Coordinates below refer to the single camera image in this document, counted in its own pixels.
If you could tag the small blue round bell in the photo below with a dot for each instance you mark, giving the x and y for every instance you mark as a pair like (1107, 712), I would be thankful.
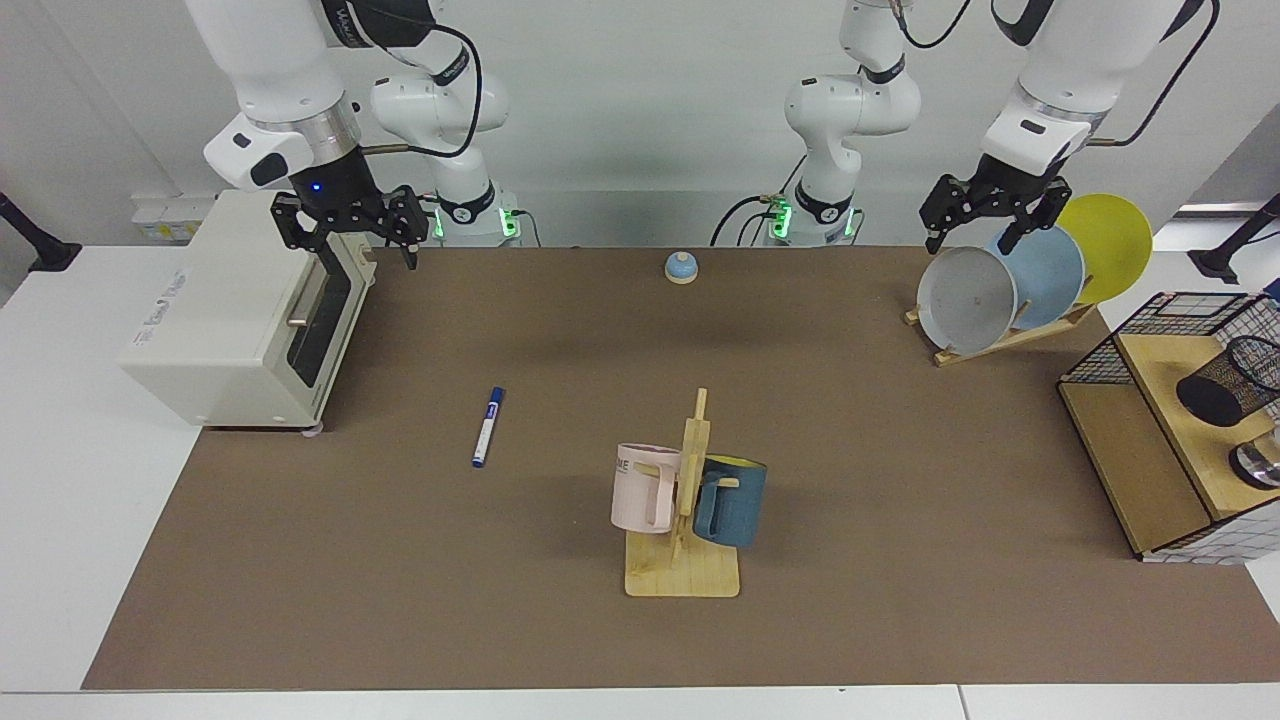
(681, 268)

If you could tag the black camera stand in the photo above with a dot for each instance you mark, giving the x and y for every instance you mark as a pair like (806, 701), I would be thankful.
(1225, 262)
(40, 250)

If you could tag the glass lid with silver knob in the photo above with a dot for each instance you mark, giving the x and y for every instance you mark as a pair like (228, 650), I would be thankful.
(1258, 465)

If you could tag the blue and white marker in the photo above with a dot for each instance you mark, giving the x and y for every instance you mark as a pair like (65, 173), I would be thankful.
(488, 428)

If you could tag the black mesh pen holder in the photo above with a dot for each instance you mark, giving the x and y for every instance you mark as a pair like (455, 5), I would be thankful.
(1215, 395)

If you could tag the yellow plate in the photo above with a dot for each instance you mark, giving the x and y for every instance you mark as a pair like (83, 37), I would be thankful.
(1110, 240)

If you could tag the light blue plate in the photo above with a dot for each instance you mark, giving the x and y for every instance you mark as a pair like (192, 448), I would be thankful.
(1050, 280)

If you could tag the teal cup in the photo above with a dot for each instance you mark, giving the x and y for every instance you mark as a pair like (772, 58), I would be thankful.
(735, 505)

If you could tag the grey plate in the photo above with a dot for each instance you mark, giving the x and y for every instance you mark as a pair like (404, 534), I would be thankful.
(965, 300)

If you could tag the brown table cloth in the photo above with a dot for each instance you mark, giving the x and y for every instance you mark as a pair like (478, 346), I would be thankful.
(400, 560)

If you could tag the pink cup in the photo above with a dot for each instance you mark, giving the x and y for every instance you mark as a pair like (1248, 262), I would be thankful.
(640, 490)

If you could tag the wooden cup stand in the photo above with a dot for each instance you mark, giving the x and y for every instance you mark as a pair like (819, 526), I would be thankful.
(680, 575)

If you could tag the pale toaster oven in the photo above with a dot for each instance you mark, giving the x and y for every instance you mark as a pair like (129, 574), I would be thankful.
(220, 320)

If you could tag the wooden plate rack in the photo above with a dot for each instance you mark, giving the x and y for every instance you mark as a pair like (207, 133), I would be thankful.
(1000, 343)

